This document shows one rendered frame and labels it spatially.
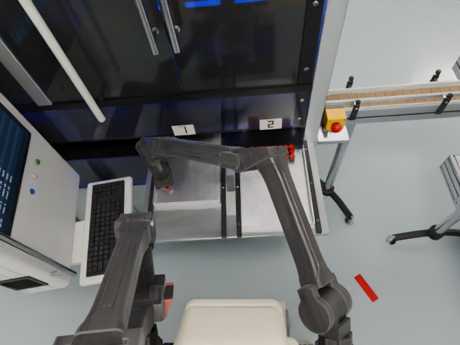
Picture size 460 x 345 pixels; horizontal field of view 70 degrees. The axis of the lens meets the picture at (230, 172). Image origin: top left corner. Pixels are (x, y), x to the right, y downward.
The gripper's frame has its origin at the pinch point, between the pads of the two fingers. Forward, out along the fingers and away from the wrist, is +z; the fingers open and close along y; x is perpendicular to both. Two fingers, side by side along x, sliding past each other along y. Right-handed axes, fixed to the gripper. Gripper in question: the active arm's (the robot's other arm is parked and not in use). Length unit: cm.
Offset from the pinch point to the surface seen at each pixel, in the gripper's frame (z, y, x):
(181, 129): -11.3, 16.9, -11.1
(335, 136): 4, 4, -72
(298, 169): 4, -6, -51
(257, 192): 4.2, -11.0, -32.7
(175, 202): 1.0, -7.1, -1.5
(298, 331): 94, -54, -40
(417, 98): -4, 6, -107
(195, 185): 4.0, -0.3, -10.3
